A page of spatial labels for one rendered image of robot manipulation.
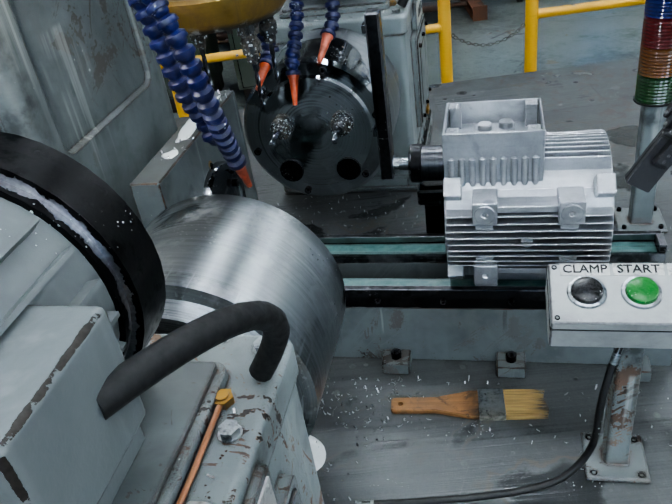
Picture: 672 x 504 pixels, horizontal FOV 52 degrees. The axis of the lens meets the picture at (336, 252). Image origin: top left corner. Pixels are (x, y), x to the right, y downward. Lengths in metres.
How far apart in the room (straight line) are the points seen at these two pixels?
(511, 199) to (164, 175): 0.42
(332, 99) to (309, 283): 0.50
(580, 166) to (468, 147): 0.14
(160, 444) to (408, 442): 0.51
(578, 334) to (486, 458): 0.25
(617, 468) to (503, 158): 0.39
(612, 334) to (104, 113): 0.70
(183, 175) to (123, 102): 0.19
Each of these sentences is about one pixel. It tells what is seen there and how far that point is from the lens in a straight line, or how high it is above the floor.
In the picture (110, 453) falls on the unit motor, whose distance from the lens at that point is 0.36.
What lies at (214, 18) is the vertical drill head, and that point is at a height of 1.31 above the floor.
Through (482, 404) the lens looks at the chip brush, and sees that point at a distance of 0.95.
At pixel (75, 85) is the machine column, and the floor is 1.24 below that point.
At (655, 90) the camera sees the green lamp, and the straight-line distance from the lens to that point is 1.20.
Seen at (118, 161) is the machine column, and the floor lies 1.12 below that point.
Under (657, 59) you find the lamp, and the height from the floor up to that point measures 1.11.
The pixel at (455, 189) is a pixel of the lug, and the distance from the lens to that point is 0.86.
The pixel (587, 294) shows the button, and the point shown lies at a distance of 0.71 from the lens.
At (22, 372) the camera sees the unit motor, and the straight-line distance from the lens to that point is 0.32.
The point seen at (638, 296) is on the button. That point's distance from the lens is 0.71.
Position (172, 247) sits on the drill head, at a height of 1.16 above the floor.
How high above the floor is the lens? 1.50
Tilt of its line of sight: 33 degrees down
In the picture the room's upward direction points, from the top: 9 degrees counter-clockwise
